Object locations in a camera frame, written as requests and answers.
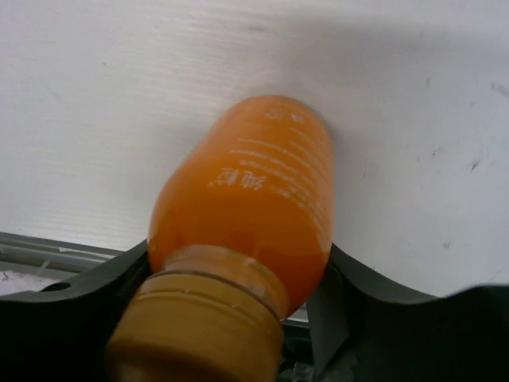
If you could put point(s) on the orange juice bottle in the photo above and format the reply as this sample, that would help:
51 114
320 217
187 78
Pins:
238 240

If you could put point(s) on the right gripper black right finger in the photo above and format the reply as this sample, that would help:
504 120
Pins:
367 327

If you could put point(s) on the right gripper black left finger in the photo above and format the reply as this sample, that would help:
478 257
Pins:
60 332

